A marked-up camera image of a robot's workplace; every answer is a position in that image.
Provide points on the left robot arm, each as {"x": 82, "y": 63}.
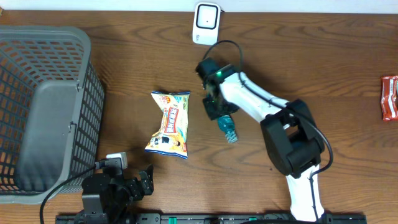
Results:
{"x": 107, "y": 195}

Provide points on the yellow noodle snack bag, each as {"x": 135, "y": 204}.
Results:
{"x": 171, "y": 138}

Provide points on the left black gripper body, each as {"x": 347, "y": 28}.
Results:
{"x": 135, "y": 191}

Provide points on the teal mouthwash bottle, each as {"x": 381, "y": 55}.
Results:
{"x": 226, "y": 124}

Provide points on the red chocolate bar wrapper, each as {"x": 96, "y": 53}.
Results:
{"x": 389, "y": 97}

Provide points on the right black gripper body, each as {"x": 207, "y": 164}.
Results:
{"x": 214, "y": 108}

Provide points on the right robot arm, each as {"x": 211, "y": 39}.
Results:
{"x": 292, "y": 140}

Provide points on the white barcode scanner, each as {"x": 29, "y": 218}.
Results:
{"x": 206, "y": 23}

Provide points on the grey plastic basket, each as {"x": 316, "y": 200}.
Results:
{"x": 51, "y": 110}

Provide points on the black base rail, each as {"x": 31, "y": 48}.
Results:
{"x": 155, "y": 218}

